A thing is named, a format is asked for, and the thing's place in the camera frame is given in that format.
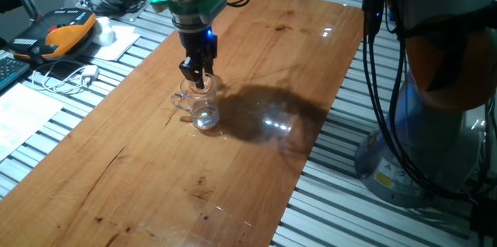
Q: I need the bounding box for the glossy wooden board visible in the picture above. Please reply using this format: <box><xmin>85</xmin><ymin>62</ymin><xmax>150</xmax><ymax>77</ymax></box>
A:
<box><xmin>0</xmin><ymin>0</ymin><xmax>366</xmax><ymax>247</ymax></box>

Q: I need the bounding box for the white lump beside pendant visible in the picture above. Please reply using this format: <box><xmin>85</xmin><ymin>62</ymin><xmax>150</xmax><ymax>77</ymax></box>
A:
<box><xmin>92</xmin><ymin>16</ymin><xmax>116</xmax><ymax>47</ymax></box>

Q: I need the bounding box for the large white paper sheet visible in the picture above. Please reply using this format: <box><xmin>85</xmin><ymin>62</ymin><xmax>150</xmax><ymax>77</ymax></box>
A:
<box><xmin>0</xmin><ymin>82</ymin><xmax>65</xmax><ymax>162</ymax></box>

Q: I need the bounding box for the small white paper sheet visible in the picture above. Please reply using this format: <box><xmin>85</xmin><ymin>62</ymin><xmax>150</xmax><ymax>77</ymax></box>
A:
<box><xmin>83</xmin><ymin>24</ymin><xmax>141</xmax><ymax>61</ymax></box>

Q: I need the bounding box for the clear glass mug with handle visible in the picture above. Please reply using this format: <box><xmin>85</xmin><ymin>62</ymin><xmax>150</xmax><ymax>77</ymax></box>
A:
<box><xmin>170</xmin><ymin>74</ymin><xmax>222</xmax><ymax>130</ymax></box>

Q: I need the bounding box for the white charger with cable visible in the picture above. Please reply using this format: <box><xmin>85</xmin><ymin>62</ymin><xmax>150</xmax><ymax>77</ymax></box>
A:
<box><xmin>32</xmin><ymin>59</ymin><xmax>100</xmax><ymax>96</ymax></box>

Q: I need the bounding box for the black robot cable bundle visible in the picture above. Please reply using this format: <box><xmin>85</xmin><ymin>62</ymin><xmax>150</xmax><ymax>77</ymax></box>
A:
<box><xmin>223</xmin><ymin>0</ymin><xmax>497</xmax><ymax>205</ymax></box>

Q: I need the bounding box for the black computer keyboard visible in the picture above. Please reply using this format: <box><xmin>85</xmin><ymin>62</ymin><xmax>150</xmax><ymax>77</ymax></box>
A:
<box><xmin>0</xmin><ymin>55</ymin><xmax>31</xmax><ymax>92</ymax></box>

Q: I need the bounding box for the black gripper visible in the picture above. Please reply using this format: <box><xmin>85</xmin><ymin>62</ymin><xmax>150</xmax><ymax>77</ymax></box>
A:
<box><xmin>177</xmin><ymin>25</ymin><xmax>218</xmax><ymax>89</ymax></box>

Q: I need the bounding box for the orange black teach pendant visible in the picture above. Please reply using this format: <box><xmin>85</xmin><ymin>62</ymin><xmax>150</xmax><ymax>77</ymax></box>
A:
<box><xmin>7</xmin><ymin>8</ymin><xmax>97</xmax><ymax>64</ymax></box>

